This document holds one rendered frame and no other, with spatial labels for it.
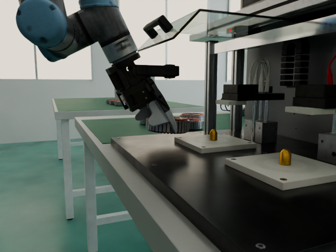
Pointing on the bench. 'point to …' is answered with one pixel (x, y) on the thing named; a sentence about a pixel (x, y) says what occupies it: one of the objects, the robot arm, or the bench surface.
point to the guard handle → (165, 24)
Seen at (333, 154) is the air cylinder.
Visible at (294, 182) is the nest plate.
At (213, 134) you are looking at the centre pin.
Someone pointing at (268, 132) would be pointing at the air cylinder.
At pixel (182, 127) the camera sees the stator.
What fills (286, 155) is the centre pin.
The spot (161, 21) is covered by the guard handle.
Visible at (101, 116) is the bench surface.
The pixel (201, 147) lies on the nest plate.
